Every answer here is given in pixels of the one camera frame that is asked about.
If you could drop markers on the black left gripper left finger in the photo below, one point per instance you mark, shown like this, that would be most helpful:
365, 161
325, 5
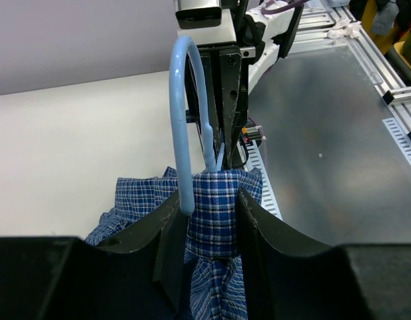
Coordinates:
134, 274

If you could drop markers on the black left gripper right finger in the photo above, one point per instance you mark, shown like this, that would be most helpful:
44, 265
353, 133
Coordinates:
288, 275

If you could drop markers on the blue wire hanger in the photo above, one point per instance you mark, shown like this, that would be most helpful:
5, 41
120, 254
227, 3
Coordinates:
185, 48

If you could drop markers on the blue checked shirt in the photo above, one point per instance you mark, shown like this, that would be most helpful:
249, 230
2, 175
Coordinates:
216, 288

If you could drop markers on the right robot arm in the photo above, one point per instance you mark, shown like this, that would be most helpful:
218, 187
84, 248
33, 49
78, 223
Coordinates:
264, 34

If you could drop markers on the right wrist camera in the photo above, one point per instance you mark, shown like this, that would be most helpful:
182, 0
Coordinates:
206, 22

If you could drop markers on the slotted cable duct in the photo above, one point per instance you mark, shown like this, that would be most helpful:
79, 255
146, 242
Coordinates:
251, 155

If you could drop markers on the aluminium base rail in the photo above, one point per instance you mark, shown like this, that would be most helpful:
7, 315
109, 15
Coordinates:
349, 86

